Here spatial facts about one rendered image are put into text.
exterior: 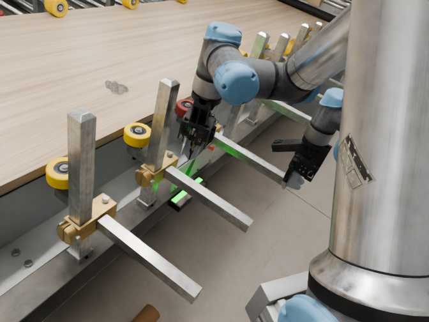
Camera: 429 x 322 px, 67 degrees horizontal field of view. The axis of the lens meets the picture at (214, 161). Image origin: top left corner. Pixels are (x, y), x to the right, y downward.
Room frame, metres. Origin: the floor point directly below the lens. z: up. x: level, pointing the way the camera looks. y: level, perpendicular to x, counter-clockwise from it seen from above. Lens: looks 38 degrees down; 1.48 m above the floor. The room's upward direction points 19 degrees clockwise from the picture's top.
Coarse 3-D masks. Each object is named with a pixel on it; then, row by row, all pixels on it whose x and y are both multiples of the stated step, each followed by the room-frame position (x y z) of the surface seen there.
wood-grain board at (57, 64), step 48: (192, 0) 2.38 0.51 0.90; (240, 0) 2.87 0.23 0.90; (0, 48) 0.95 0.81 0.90; (48, 48) 1.06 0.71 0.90; (96, 48) 1.19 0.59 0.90; (144, 48) 1.34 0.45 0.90; (192, 48) 1.53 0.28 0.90; (240, 48) 1.76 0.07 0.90; (0, 96) 0.70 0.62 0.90; (48, 96) 0.78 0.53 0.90; (96, 96) 0.86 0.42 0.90; (144, 96) 0.96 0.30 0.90; (0, 144) 0.53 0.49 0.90; (48, 144) 0.59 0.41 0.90; (96, 144) 0.66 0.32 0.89; (0, 192) 0.42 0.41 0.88
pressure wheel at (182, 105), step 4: (180, 100) 1.00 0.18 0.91; (184, 100) 1.01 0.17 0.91; (188, 100) 1.02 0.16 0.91; (176, 104) 0.98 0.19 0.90; (180, 104) 0.98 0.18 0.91; (184, 104) 0.99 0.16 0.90; (188, 104) 0.99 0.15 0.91; (192, 104) 1.01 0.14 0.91; (176, 108) 0.97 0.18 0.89; (180, 108) 0.96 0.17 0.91; (184, 108) 0.96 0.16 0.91; (188, 108) 0.98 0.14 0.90; (176, 112) 0.96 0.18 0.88; (180, 112) 0.96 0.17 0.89; (184, 112) 0.95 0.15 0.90; (180, 116) 0.95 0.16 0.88
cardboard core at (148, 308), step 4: (148, 304) 0.71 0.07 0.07; (144, 308) 0.69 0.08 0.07; (148, 308) 0.69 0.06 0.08; (152, 308) 0.69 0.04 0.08; (140, 312) 0.66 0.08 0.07; (144, 312) 0.66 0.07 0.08; (148, 312) 0.67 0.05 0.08; (152, 312) 0.67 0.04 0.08; (156, 312) 0.68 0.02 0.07; (136, 316) 0.64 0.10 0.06; (140, 316) 0.64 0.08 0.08; (144, 316) 0.65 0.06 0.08; (148, 316) 0.65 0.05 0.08; (152, 316) 0.66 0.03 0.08; (156, 316) 0.67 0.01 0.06; (132, 320) 0.63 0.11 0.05; (136, 320) 0.62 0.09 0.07; (140, 320) 0.63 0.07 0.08; (144, 320) 0.63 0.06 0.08; (148, 320) 0.64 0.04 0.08; (152, 320) 0.65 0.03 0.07; (156, 320) 0.66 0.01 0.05
